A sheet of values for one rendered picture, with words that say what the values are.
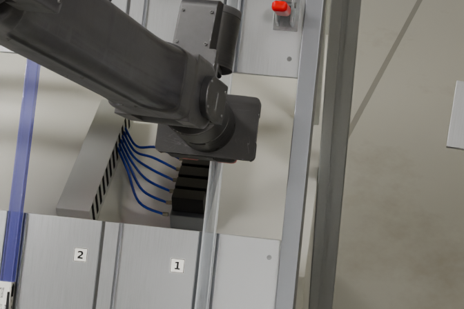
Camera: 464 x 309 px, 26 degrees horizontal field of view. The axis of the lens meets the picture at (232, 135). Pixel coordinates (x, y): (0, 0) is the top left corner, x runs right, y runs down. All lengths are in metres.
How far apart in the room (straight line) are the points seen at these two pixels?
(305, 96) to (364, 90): 1.68
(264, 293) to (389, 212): 1.33
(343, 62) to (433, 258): 0.99
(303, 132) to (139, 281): 0.25
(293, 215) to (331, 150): 0.42
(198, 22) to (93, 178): 0.61
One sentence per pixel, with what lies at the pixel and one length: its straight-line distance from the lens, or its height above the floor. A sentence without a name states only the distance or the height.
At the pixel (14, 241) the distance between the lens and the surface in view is 1.15.
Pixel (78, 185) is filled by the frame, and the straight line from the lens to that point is 1.48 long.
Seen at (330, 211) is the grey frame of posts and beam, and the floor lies 0.55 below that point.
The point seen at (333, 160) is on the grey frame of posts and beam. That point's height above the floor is 0.66.
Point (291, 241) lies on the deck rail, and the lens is 1.09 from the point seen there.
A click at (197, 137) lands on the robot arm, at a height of 1.06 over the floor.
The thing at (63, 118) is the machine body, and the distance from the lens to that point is 1.67.
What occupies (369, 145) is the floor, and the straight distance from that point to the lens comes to 2.59.
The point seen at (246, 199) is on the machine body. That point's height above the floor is 0.62.
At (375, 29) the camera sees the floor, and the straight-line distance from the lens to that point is 3.04.
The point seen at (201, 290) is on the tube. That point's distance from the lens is 1.11.
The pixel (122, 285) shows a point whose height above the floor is 0.81.
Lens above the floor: 1.64
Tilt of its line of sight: 39 degrees down
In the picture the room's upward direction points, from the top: straight up
